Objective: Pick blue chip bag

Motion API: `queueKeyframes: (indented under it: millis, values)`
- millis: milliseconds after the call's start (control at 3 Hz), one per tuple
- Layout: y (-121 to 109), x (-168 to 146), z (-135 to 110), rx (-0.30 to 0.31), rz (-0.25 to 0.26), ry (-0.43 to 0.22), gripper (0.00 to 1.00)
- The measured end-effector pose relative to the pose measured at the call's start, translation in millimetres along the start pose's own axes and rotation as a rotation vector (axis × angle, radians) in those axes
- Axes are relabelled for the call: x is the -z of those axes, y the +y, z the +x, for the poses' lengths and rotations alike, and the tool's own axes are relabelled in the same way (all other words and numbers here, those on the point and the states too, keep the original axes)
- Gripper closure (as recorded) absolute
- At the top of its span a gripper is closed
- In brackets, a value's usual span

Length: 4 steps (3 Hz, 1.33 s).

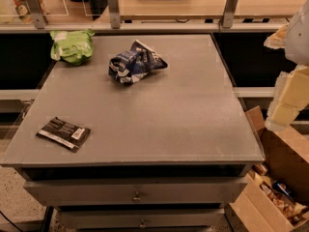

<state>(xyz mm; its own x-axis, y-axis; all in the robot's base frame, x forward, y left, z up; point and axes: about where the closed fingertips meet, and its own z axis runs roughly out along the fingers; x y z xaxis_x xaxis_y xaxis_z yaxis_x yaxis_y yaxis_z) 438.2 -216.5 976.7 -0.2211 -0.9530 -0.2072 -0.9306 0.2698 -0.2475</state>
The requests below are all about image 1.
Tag black floor cable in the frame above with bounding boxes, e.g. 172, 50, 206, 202
0, 210, 25, 232

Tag upper grey drawer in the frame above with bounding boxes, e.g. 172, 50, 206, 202
24, 178, 247, 207

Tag grey drawer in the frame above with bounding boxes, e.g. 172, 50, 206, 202
57, 209, 224, 229
24, 178, 247, 207

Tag blue pepsi can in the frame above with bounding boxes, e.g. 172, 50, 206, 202
272, 181, 293, 198

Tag left metal bracket post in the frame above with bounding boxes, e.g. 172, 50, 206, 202
26, 0, 47, 29

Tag green chip bag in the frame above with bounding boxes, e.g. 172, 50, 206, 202
50, 29, 95, 66

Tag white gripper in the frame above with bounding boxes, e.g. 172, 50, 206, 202
264, 0, 309, 131

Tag middle metal bracket post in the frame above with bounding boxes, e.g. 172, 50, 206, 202
107, 0, 121, 29

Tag blue chip bag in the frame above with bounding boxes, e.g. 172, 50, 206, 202
108, 40, 168, 85

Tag open cardboard box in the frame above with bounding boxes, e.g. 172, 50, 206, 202
230, 106, 309, 232

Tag lower grey drawer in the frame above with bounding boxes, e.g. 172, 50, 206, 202
57, 209, 224, 229

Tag snack packs in box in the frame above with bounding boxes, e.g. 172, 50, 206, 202
251, 163, 309, 225

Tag colourful package behind glass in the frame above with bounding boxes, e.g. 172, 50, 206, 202
0, 0, 47, 24

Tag right metal bracket post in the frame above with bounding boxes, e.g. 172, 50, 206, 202
220, 0, 239, 28

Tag black snack packet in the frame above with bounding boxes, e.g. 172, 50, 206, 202
37, 117, 91, 153

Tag metal bracket post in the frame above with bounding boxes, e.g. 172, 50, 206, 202
220, 0, 239, 28
107, 0, 121, 29
26, 0, 47, 29

